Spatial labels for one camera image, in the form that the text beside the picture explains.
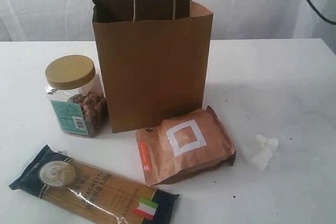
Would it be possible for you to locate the brown paper bag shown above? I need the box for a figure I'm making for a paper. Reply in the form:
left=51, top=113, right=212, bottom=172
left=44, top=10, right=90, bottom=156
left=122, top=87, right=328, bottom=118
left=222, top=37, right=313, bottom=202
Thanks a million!
left=92, top=0, right=213, bottom=133

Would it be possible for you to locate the clear jar gold lid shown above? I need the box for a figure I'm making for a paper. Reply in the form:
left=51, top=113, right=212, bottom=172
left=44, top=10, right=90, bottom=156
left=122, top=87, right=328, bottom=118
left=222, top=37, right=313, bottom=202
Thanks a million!
left=45, top=55, right=108, bottom=137

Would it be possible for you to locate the copper stand-up pouch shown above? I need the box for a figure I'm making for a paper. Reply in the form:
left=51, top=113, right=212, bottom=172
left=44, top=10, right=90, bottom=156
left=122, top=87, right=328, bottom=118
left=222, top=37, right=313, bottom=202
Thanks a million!
left=136, top=106, right=236, bottom=186

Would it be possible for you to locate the white backdrop curtain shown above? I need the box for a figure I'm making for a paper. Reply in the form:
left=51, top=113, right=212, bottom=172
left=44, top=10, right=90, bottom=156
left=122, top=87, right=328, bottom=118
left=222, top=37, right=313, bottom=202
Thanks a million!
left=1, top=0, right=335, bottom=45

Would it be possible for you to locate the spaghetti packet dark blue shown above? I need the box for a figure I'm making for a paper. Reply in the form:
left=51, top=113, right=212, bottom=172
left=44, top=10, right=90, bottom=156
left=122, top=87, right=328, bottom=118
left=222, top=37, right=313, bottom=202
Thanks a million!
left=9, top=145, right=179, bottom=223

